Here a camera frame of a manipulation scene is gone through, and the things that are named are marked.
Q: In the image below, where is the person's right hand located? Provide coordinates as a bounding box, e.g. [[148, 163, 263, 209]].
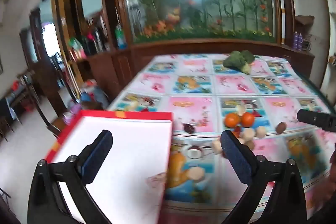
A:
[[306, 172, 336, 214]]

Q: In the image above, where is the red box with white inside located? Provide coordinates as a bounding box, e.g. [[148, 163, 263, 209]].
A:
[[43, 109, 174, 224]]

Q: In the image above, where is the blue grey kettle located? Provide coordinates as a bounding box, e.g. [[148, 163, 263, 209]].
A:
[[93, 88, 109, 109]]

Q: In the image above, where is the green blue plastic bottle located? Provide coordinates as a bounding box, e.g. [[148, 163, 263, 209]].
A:
[[115, 25, 128, 50]]

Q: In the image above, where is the large beige corn cob piece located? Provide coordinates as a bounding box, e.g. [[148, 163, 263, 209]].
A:
[[242, 128, 256, 143]]

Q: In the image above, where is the white mop handle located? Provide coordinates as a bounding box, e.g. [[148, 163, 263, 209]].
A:
[[63, 53, 82, 101]]

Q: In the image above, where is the brown cardboard box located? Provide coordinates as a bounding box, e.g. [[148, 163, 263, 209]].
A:
[[294, 15, 315, 28]]

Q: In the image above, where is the orange tangerine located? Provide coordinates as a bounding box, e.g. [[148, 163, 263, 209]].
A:
[[241, 112, 256, 128], [224, 112, 240, 128]]

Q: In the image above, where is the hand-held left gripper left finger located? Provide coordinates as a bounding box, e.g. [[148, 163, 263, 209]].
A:
[[28, 130, 113, 224]]

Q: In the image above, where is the printed pink blue tablecloth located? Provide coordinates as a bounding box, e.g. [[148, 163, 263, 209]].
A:
[[106, 53, 335, 224]]

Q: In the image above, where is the dark wooden chair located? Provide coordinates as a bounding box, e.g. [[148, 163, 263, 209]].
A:
[[33, 98, 66, 139]]

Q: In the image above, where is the green broccoli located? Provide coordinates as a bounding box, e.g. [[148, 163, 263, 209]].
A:
[[223, 50, 256, 75]]

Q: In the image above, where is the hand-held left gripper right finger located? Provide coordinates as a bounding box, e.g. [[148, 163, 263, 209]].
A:
[[220, 130, 307, 224]]

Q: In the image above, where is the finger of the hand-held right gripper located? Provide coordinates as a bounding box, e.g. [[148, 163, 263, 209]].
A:
[[297, 109, 336, 133]]

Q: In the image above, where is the brown wooden cabinet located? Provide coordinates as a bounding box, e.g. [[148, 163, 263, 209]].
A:
[[51, 0, 315, 111]]

